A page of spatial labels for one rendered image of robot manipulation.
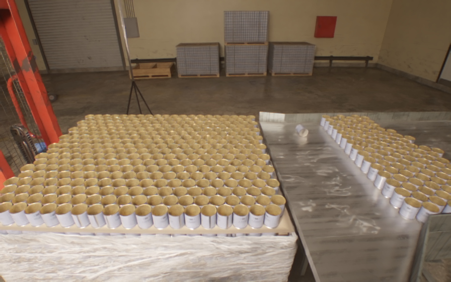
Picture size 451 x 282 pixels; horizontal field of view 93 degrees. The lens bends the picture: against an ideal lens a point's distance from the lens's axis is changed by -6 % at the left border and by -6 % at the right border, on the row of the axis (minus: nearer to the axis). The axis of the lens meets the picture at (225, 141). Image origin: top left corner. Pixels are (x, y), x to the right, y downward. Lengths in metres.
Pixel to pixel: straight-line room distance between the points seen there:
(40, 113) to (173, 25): 8.22
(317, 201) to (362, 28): 10.39
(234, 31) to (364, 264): 7.64
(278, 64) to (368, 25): 4.45
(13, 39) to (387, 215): 2.38
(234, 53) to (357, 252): 7.60
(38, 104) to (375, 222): 2.22
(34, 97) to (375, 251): 2.22
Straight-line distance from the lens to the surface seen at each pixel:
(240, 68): 8.33
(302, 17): 10.30
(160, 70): 8.55
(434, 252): 1.61
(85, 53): 11.21
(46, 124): 2.16
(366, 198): 1.39
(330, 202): 1.28
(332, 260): 1.05
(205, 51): 8.16
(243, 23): 8.16
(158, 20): 10.03
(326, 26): 10.43
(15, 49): 2.06
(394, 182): 1.47
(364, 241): 1.17
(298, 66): 8.71
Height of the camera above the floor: 1.90
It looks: 29 degrees down
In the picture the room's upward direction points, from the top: 1 degrees counter-clockwise
